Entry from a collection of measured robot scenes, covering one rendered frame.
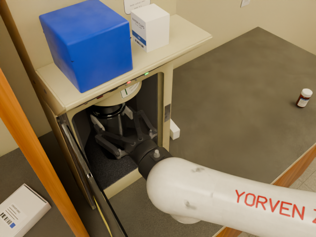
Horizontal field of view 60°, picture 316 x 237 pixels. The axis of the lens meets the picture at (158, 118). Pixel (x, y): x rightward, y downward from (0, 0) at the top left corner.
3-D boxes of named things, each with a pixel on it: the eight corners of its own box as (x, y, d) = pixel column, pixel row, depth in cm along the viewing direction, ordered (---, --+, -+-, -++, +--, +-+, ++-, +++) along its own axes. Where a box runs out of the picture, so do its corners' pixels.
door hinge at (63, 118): (90, 202, 85) (54, 118, 56) (97, 198, 86) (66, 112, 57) (92, 206, 84) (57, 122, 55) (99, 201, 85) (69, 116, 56)
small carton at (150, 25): (132, 40, 53) (130, 10, 48) (154, 32, 55) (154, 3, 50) (146, 52, 50) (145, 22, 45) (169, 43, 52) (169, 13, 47)
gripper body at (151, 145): (163, 142, 71) (142, 121, 76) (137, 159, 67) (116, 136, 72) (163, 158, 77) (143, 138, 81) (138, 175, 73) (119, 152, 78)
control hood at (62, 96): (50, 110, 54) (32, 69, 47) (174, 51, 67) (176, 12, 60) (76, 147, 48) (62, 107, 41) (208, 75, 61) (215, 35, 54)
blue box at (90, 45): (53, 64, 48) (36, 14, 41) (103, 43, 52) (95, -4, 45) (81, 94, 42) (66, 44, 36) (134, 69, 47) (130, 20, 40)
